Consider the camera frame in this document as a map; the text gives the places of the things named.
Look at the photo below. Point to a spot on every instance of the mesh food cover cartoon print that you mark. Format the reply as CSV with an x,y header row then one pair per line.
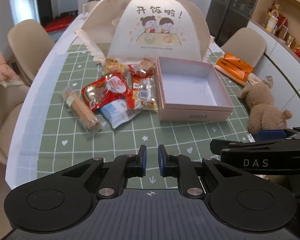
x,y
152,25

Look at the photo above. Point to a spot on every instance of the white jug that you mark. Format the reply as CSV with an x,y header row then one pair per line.
x,y
89,7

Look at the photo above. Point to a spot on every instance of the small red snack packet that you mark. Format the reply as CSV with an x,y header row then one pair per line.
x,y
137,70

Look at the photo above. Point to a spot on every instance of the brown teddy bear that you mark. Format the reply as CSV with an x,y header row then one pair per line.
x,y
263,110

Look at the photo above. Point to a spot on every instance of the pink cardboard box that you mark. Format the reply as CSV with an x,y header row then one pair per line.
x,y
190,112

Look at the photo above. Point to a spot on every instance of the orange tissue pack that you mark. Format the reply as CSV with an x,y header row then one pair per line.
x,y
233,67

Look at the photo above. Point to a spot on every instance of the blue and white snack packet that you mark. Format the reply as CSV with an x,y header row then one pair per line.
x,y
115,115

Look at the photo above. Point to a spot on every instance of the large red snack packet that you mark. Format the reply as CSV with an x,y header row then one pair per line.
x,y
102,91

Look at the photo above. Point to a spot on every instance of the yellow snack packet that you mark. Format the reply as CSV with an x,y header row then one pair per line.
x,y
113,67

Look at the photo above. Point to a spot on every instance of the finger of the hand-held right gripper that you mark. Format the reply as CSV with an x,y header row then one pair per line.
x,y
230,145
271,135

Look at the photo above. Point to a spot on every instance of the small brown snack packet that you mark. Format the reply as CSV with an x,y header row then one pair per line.
x,y
148,64

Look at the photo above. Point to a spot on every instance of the beige chair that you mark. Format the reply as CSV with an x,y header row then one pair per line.
x,y
245,42
30,45
7,127

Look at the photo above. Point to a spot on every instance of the green checked table mat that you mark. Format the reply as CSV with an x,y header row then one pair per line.
x,y
130,137

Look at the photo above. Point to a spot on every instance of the clear-wrapped biscuit roll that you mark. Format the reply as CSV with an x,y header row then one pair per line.
x,y
81,110

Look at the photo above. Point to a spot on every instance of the pink cloth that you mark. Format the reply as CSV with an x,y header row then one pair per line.
x,y
1,68

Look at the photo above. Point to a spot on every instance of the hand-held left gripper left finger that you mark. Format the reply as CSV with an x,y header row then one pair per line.
x,y
143,161

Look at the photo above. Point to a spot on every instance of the clear packet of red snacks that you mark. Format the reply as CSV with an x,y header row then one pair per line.
x,y
143,92

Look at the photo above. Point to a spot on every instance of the dark glass cabinet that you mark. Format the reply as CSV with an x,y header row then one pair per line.
x,y
230,7

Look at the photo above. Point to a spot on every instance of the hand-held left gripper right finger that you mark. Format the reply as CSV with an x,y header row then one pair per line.
x,y
161,161

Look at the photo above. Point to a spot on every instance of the wooden shelf cabinet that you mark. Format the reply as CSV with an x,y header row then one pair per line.
x,y
290,15

